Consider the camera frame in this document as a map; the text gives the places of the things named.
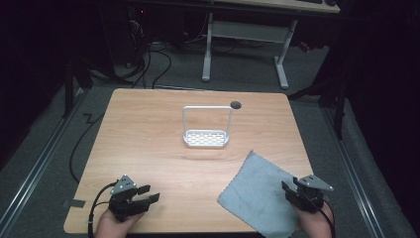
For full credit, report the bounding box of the person's left hand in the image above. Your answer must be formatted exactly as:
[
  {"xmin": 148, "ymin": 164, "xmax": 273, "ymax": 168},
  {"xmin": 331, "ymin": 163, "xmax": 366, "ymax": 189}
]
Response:
[{"xmin": 94, "ymin": 207, "xmax": 146, "ymax": 238}]

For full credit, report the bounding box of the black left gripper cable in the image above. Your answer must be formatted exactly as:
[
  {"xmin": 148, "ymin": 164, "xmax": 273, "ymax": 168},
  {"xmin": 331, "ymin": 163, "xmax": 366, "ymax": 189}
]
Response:
[{"xmin": 86, "ymin": 180, "xmax": 119, "ymax": 238}]

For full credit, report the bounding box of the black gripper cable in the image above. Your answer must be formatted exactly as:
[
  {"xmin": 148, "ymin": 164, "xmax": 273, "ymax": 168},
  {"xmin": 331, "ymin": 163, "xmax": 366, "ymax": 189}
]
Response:
[
  {"xmin": 86, "ymin": 180, "xmax": 119, "ymax": 238},
  {"xmin": 305, "ymin": 192, "xmax": 337, "ymax": 232}
]

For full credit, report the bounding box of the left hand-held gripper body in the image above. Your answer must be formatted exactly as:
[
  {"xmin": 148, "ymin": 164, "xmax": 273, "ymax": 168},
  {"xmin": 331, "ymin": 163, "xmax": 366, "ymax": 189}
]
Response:
[{"xmin": 108, "ymin": 174, "xmax": 151, "ymax": 223}]

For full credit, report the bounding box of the white-legged desk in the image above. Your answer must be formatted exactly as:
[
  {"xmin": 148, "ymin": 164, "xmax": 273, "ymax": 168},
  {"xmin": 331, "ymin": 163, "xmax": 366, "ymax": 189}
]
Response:
[{"xmin": 200, "ymin": 0, "xmax": 342, "ymax": 90}]

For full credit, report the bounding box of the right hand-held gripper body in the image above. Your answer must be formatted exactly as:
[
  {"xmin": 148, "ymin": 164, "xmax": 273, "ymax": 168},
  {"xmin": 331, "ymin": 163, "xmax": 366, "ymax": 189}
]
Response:
[{"xmin": 284, "ymin": 174, "xmax": 335, "ymax": 213}]

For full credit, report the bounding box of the person's right hand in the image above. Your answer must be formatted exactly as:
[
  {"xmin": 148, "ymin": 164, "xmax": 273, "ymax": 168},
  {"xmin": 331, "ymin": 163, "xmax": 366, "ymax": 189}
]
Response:
[{"xmin": 291, "ymin": 199, "xmax": 335, "ymax": 238}]

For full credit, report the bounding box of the black floor cable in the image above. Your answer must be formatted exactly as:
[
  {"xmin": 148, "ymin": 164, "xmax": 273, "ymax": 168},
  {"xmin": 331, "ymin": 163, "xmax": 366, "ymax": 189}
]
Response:
[{"xmin": 68, "ymin": 112, "xmax": 106, "ymax": 184}]

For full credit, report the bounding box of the bundle of black cables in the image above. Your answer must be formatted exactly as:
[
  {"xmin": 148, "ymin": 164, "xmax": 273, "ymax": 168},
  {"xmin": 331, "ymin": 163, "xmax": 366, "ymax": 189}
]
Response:
[{"xmin": 113, "ymin": 41, "xmax": 173, "ymax": 90}]

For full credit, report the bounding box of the grey tape piece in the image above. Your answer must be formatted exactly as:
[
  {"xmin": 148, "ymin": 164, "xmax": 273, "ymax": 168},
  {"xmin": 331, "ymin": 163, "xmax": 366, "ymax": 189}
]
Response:
[{"xmin": 61, "ymin": 198, "xmax": 87, "ymax": 209}]

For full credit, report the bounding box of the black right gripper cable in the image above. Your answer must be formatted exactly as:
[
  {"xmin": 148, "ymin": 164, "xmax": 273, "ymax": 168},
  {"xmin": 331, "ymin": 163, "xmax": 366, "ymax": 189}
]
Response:
[{"xmin": 305, "ymin": 192, "xmax": 337, "ymax": 232}]

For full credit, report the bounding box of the black metal stand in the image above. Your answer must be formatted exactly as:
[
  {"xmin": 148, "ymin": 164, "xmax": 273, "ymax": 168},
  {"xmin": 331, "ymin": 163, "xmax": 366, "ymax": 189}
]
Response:
[
  {"xmin": 287, "ymin": 63, "xmax": 350, "ymax": 141},
  {"xmin": 61, "ymin": 58, "xmax": 95, "ymax": 119}
]

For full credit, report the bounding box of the black computer tower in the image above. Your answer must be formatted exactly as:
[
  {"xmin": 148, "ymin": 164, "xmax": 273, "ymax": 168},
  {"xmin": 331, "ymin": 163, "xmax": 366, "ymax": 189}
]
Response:
[{"xmin": 98, "ymin": 4, "xmax": 152, "ymax": 68}]

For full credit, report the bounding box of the metal floor rail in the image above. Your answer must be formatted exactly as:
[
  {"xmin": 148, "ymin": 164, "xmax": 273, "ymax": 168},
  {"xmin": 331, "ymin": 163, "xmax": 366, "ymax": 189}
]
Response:
[
  {"xmin": 0, "ymin": 88, "xmax": 86, "ymax": 236},
  {"xmin": 320, "ymin": 106, "xmax": 386, "ymax": 238}
]

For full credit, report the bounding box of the grey cloth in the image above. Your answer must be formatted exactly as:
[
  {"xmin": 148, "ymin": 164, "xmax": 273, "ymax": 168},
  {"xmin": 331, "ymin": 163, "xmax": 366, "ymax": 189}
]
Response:
[{"xmin": 216, "ymin": 150, "xmax": 301, "ymax": 238}]

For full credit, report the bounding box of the white rack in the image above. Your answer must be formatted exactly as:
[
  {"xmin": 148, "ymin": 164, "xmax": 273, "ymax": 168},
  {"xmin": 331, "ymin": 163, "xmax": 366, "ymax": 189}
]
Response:
[{"xmin": 181, "ymin": 105, "xmax": 234, "ymax": 150}]

